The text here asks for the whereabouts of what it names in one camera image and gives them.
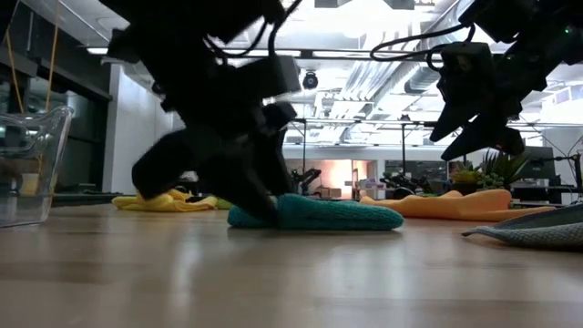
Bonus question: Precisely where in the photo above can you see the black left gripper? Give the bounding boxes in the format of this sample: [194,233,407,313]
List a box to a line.
[131,57,299,225]

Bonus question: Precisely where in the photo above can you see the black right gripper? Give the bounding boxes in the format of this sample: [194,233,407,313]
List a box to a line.
[428,45,550,162]

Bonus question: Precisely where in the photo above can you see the orange microfiber towel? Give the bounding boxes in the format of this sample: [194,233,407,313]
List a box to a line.
[359,189,557,223]

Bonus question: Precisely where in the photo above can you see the yellow microfiber towel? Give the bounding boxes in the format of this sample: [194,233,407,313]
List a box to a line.
[111,189,220,213]

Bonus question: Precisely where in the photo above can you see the grey microfiber towel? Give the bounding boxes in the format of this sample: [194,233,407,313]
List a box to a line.
[461,203,583,251]

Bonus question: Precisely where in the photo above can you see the teal microfiber towel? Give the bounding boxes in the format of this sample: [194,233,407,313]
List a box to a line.
[227,193,405,231]

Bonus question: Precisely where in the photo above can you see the potted succulent plant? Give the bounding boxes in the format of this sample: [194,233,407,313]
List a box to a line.
[450,149,532,196]

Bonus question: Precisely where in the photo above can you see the dark computer monitor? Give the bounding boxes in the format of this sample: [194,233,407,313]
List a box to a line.
[518,145,559,181]

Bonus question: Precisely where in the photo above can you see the cardboard boxes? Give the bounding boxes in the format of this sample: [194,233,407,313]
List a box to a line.
[313,185,343,200]

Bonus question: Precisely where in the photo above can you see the clear plastic bin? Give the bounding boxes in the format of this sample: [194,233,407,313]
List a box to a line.
[0,105,76,228]

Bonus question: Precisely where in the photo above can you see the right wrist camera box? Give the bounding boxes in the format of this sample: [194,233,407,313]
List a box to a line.
[436,41,496,106]

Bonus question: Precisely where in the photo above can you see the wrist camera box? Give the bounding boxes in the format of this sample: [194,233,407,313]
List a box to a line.
[436,41,496,106]
[236,55,302,99]

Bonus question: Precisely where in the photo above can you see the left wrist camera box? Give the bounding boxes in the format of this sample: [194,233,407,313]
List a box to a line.
[236,55,302,99]

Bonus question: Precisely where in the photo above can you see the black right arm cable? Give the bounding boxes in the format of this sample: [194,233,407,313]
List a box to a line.
[369,22,477,63]

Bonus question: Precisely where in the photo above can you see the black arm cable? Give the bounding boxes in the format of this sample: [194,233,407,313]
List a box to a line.
[369,22,477,63]
[202,0,304,58]

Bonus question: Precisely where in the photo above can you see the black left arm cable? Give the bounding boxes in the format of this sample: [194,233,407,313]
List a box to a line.
[202,0,304,58]

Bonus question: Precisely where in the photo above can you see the yellow power cable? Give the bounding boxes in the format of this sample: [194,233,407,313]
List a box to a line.
[3,27,26,115]
[44,0,62,113]

